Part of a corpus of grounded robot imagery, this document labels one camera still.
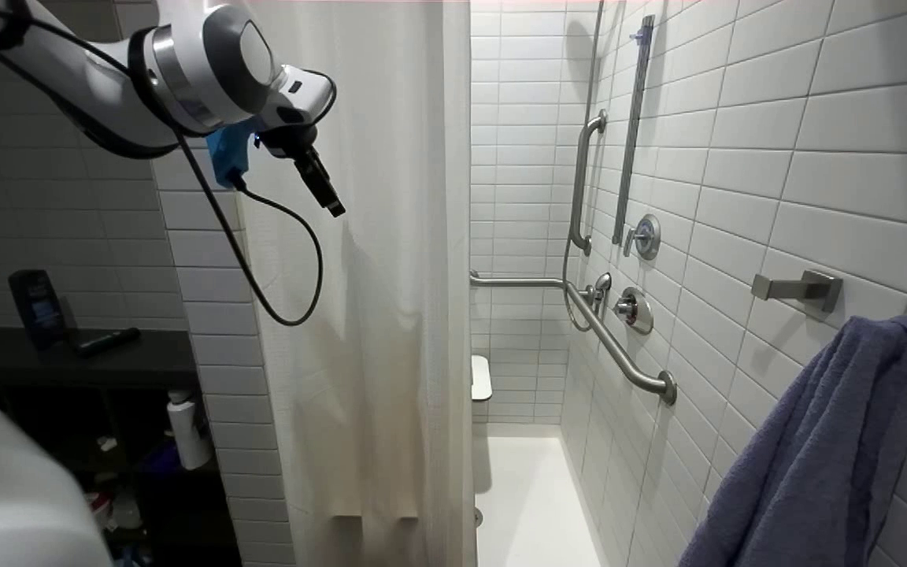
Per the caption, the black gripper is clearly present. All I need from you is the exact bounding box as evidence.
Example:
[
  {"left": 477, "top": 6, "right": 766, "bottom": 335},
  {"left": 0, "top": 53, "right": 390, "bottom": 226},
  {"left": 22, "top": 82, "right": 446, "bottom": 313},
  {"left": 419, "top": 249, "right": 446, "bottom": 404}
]
[{"left": 260, "top": 117, "right": 350, "bottom": 220}]

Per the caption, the white shower curtain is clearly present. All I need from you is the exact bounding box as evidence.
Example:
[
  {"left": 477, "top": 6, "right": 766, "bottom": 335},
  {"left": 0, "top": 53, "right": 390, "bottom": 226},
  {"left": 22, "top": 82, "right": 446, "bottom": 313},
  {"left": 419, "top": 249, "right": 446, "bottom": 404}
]
[{"left": 232, "top": 0, "right": 477, "bottom": 567}]

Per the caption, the chrome hand shower head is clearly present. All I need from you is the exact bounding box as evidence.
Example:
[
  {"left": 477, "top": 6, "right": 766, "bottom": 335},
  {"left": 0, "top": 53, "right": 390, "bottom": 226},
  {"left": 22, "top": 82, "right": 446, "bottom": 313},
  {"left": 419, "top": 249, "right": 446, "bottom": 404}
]
[{"left": 580, "top": 269, "right": 616, "bottom": 319}]

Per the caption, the chrome shower slide bar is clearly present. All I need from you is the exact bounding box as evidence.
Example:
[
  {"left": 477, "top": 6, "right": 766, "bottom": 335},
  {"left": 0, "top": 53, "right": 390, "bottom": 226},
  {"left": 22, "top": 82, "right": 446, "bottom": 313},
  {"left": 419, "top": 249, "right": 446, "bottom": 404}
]
[{"left": 611, "top": 11, "right": 659, "bottom": 249}]

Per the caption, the white soap dispenser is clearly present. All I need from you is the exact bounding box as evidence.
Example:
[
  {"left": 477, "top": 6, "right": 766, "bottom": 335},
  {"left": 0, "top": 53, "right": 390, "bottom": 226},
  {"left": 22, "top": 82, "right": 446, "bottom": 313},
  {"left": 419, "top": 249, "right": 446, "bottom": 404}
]
[{"left": 468, "top": 354, "right": 498, "bottom": 405}]

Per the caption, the short chrome grab bar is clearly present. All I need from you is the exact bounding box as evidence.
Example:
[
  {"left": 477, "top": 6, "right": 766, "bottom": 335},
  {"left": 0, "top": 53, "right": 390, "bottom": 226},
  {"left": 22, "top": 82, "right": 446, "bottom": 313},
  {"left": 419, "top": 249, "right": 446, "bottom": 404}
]
[{"left": 568, "top": 111, "right": 611, "bottom": 258}]

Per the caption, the black remote control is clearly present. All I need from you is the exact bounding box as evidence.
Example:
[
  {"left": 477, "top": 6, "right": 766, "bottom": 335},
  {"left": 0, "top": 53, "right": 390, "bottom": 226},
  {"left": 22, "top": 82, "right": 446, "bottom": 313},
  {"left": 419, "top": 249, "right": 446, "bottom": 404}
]
[{"left": 72, "top": 324, "right": 145, "bottom": 359}]

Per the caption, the white plastic bottle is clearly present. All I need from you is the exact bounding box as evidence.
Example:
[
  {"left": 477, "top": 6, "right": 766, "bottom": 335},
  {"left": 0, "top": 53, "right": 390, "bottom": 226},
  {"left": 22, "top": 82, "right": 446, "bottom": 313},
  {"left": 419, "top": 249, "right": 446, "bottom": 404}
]
[{"left": 162, "top": 387, "right": 213, "bottom": 472}]

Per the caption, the black shelf unit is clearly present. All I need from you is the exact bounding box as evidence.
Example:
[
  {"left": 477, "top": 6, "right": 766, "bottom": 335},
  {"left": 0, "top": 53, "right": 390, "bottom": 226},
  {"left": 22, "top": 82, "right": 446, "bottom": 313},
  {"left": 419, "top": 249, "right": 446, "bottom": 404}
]
[{"left": 0, "top": 324, "right": 241, "bottom": 567}]

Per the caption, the long chrome corner grab bar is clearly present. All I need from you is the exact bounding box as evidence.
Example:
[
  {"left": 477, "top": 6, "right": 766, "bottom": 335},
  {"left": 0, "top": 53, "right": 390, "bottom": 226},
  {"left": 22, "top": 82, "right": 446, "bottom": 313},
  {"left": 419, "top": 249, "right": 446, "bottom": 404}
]
[{"left": 468, "top": 273, "right": 681, "bottom": 408}]

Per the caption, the round chrome valve red mark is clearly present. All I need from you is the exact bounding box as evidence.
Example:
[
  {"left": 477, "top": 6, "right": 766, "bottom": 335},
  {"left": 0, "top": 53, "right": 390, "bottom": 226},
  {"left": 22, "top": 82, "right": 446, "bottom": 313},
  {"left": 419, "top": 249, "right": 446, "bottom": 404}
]
[{"left": 611, "top": 284, "right": 659, "bottom": 337}]

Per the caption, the blue hanging towel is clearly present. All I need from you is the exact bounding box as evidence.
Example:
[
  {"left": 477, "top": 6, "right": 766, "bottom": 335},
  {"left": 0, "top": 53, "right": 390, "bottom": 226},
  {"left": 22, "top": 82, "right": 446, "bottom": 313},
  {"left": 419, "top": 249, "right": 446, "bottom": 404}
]
[{"left": 678, "top": 313, "right": 907, "bottom": 567}]

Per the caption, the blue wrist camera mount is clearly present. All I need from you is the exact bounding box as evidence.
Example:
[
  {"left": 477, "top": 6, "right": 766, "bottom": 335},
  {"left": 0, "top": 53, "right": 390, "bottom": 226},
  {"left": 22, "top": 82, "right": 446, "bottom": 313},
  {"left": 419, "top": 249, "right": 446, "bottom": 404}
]
[{"left": 203, "top": 117, "right": 267, "bottom": 191}]

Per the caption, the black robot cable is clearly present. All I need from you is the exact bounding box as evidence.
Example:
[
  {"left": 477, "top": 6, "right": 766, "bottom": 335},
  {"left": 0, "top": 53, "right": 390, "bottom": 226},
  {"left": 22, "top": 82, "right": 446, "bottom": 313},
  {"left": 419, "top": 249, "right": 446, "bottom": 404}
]
[{"left": 0, "top": 0, "right": 327, "bottom": 331}]

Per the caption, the chrome shower head rail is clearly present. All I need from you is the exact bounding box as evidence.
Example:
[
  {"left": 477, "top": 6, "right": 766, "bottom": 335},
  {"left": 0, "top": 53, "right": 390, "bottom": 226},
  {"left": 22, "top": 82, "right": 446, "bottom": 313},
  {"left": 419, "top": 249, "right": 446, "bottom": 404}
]
[{"left": 557, "top": 0, "right": 611, "bottom": 335}]

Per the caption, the round chrome valve lever handle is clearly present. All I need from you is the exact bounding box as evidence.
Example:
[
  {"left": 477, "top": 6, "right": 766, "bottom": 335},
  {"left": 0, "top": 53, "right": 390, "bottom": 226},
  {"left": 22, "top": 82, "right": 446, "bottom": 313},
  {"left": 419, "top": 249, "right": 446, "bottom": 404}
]
[{"left": 619, "top": 210, "right": 663, "bottom": 263}]

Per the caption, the square metal wall hook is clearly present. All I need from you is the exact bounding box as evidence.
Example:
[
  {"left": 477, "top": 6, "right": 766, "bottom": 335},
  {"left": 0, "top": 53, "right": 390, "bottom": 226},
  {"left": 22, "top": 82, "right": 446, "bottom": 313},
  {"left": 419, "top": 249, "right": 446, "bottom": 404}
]
[{"left": 749, "top": 269, "right": 846, "bottom": 319}]

